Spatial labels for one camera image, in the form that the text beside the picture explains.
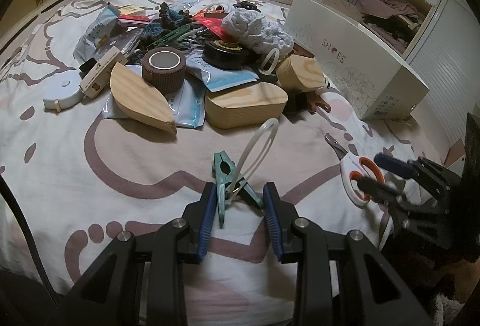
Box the green clothespin with loop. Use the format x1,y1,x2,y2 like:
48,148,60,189
212,118,279,228

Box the small yellow card box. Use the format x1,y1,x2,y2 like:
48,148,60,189
119,5,146,17

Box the leaf shaped wooden block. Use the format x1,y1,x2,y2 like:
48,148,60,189
110,62,176,136

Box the orange white scissors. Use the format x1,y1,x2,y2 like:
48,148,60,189
325,133,385,207

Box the white crochet yarn bundle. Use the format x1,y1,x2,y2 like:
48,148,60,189
221,8,294,58

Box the white round tape measure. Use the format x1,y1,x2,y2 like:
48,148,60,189
42,75,84,112

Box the patterned cartoon blanket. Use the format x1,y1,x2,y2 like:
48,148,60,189
1,0,440,325

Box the red booklet packet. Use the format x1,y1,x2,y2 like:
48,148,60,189
119,14,150,23

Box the small black box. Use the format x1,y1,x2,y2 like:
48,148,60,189
79,58,97,78

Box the brown tape roll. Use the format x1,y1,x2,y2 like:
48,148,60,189
142,47,186,94

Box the pile of clothes in closet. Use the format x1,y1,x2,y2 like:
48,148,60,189
347,0,425,54

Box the black hair claw clip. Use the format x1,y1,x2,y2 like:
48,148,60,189
233,1,259,11

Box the black yellow tape roll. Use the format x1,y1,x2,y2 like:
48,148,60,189
202,40,248,70

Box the brown leather cutout piece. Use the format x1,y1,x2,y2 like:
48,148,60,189
306,91,332,114

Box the white louvered closet door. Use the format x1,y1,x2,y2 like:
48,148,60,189
407,0,479,143

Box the white cardboard shoe box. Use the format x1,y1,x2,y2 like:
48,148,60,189
284,0,430,120

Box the rounded wooden block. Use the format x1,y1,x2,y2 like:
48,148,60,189
205,82,288,129

